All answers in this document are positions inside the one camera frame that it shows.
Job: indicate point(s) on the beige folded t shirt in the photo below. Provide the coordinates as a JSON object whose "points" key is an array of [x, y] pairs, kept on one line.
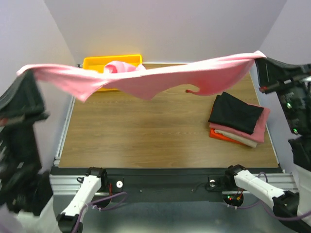
{"points": [[238, 138]]}

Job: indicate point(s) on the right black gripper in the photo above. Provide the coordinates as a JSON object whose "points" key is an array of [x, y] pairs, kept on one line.
{"points": [[281, 82]]}

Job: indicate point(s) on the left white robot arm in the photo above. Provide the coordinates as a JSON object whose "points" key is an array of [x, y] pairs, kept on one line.
{"points": [[70, 219]]}

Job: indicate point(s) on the front aluminium rail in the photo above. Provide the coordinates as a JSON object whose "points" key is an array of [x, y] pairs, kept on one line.
{"points": [[68, 185]]}

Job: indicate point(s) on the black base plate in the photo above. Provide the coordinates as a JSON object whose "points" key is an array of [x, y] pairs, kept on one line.
{"points": [[170, 185]]}

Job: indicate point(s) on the orange folded t shirt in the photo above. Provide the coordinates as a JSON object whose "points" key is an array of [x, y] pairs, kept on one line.
{"points": [[219, 136]]}

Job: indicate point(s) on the dusty rose folded t shirt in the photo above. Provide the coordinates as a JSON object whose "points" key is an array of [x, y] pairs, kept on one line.
{"points": [[259, 129]]}

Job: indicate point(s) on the yellow plastic bin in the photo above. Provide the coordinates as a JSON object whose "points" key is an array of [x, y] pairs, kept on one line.
{"points": [[98, 63]]}

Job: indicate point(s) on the left aluminium rail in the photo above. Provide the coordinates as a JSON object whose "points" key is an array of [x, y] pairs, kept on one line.
{"points": [[63, 135]]}

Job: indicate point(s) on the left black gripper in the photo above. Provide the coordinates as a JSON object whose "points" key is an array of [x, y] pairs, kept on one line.
{"points": [[25, 111]]}

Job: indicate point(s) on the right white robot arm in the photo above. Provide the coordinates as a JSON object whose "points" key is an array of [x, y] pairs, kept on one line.
{"points": [[293, 210]]}

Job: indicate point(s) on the black folded t shirt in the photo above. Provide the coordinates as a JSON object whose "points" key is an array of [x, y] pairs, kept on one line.
{"points": [[232, 112]]}

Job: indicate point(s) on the pink t shirt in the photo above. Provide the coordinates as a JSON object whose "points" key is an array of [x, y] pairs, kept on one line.
{"points": [[211, 76]]}

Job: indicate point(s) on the aluminium rail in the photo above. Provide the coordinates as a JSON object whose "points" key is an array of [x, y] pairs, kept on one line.
{"points": [[68, 185], [63, 135]]}

